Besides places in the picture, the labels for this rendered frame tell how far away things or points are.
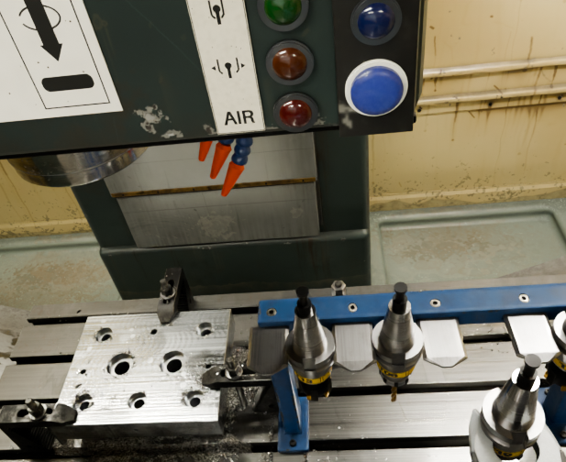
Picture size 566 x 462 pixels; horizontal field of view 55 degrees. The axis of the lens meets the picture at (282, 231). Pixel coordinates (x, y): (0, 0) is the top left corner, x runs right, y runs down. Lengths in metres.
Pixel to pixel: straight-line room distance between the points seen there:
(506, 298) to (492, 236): 1.02
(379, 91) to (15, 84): 0.21
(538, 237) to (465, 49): 0.63
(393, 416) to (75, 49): 0.83
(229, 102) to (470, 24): 1.19
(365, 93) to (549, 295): 0.51
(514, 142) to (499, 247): 0.31
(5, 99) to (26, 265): 1.65
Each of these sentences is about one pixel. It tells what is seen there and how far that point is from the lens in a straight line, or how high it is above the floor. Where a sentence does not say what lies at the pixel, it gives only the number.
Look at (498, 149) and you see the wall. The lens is 1.71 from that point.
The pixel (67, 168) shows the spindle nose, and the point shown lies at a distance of 0.56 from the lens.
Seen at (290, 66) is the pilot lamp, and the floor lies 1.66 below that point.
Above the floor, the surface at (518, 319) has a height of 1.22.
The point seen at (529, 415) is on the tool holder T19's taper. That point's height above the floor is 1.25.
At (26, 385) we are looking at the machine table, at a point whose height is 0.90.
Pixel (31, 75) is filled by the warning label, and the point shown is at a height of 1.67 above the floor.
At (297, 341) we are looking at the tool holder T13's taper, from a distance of 0.67.
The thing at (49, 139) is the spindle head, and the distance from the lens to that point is 0.38.
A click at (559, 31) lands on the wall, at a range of 1.57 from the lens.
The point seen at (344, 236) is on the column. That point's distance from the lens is 1.32.
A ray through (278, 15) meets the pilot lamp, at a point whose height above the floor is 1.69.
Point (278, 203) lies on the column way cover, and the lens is 1.22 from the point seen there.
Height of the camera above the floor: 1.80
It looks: 43 degrees down
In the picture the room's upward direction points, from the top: 9 degrees counter-clockwise
